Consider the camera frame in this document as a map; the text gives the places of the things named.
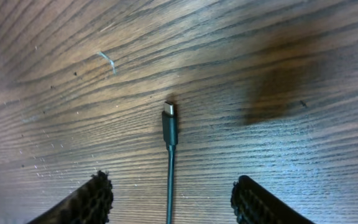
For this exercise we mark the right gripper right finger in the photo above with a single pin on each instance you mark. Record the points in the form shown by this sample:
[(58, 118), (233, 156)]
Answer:
[(253, 204)]

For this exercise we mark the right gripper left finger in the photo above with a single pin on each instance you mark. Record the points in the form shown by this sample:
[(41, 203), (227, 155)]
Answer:
[(91, 203)]

